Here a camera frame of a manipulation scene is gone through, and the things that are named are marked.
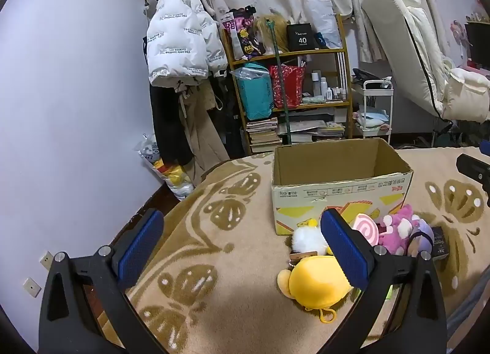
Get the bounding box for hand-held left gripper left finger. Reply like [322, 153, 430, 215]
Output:
[38, 208, 165, 354]

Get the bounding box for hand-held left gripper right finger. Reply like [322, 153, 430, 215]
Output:
[321, 207, 448, 354]

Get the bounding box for pink and white plush toy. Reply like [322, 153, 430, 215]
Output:
[352, 213, 381, 249]

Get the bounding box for yellow plush toy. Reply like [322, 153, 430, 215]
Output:
[277, 254, 355, 324]

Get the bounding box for white fluffy plush toy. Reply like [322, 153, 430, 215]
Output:
[292, 218, 330, 257]

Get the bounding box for magenta plush toy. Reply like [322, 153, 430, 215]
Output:
[375, 204, 422, 256]

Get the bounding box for printed cardboard box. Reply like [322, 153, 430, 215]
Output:
[271, 138, 415, 237]

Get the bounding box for lavender plush toy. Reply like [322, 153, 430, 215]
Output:
[408, 220, 435, 259]

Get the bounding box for plastic bag of toys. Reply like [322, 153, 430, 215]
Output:
[138, 134, 196, 201]

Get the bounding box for small dark box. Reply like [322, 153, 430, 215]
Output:
[431, 226, 450, 261]

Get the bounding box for beige patterned blanket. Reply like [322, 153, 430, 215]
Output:
[126, 145, 490, 354]

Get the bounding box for black screen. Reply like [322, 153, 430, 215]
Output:
[465, 21, 490, 63]

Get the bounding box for black garment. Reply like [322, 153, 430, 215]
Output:
[149, 84, 194, 167]

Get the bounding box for white utility cart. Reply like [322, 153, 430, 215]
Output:
[351, 76, 395, 144]

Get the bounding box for pile of magazines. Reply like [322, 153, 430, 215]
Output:
[277, 109, 347, 144]

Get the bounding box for beige trousers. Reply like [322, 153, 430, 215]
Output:
[178, 80, 230, 190]

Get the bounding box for cream folded mattress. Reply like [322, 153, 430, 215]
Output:
[361, 0, 490, 125]

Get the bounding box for stack of books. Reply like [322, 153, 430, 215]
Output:
[245, 117, 282, 154]

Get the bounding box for black hanging bag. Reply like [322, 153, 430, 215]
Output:
[209, 78, 246, 159]

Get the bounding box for yellow wooden shelf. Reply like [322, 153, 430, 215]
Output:
[220, 13, 355, 155]

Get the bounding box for group of toiletry bottles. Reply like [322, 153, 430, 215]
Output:
[310, 70, 347, 102]

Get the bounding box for red patterned bag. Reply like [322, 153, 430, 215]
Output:
[268, 65, 307, 109]

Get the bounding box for teal bag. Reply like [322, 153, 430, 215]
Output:
[232, 63, 274, 121]

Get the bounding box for green pole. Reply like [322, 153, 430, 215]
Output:
[266, 20, 292, 147]

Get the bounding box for white plastic bag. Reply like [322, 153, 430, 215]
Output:
[306, 0, 342, 50]

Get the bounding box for white puffer jacket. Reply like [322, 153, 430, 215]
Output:
[146, 0, 229, 88]

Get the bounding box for black box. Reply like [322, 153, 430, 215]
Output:
[286, 22, 320, 52]

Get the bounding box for blond wig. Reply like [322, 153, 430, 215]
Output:
[256, 15, 289, 54]

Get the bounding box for colourful printed packets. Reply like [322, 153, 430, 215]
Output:
[224, 5, 261, 61]

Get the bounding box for pink wall sticker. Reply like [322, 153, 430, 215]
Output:
[450, 19, 469, 48]

